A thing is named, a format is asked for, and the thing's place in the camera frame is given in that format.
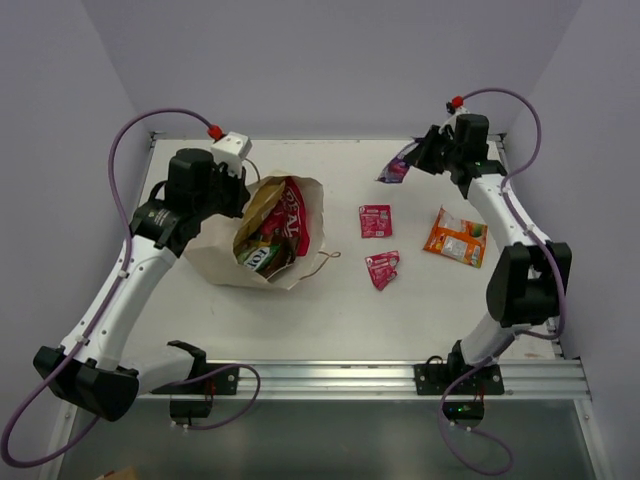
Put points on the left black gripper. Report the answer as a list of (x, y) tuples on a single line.
[(232, 190)]

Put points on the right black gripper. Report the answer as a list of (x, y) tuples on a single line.
[(421, 156)]

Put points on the beige paper bag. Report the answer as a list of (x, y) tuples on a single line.
[(213, 257)]

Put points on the tan yellow chips bag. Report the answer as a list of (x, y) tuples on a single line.
[(262, 202)]

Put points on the purple snack packet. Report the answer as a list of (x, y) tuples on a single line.
[(397, 168)]

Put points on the orange snack packet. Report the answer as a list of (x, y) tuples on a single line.
[(461, 240)]

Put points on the green snack packet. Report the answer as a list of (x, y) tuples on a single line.
[(256, 255)]

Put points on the pink Real chips bag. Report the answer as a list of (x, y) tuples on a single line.
[(289, 218)]

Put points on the red snack packet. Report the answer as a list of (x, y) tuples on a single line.
[(375, 221), (382, 268)]

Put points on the brown sea salt chips bag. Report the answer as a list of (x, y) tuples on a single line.
[(282, 253)]

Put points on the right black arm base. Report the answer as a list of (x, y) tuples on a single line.
[(468, 387)]

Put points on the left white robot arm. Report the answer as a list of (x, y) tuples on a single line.
[(89, 370)]

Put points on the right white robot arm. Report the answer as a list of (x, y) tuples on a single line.
[(529, 282)]

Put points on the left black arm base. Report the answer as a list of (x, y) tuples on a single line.
[(192, 404)]

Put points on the brown cardboard piece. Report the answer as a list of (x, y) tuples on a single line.
[(127, 473)]

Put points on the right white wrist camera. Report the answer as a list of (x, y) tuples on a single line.
[(456, 107)]

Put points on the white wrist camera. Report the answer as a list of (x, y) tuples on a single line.
[(456, 107), (232, 149)]

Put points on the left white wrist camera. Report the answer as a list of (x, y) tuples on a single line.
[(232, 149)]

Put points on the aluminium front rail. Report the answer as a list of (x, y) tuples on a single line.
[(395, 381)]

